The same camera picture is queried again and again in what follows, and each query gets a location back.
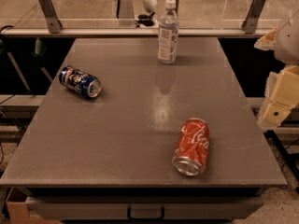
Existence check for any crushed red Coca-Cola can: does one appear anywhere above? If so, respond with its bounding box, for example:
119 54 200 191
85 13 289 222
172 118 209 176

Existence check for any clear plastic water bottle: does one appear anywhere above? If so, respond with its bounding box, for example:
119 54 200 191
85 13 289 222
158 0 178 64

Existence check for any blue Pepsi can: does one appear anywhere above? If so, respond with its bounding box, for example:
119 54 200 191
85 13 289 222
59 65 102 98

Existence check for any right metal bracket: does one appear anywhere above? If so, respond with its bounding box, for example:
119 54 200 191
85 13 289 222
241 0 266 35

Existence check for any left metal bracket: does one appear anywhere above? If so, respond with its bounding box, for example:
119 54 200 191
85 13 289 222
38 0 62 34

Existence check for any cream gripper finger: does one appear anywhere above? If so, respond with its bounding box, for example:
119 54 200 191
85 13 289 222
257 64 299 131

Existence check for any grey drawer with handle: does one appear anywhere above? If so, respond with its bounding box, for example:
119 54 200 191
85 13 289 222
25 196 263 221

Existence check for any cardboard box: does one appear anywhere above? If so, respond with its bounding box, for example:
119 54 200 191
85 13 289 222
6 188 60 224

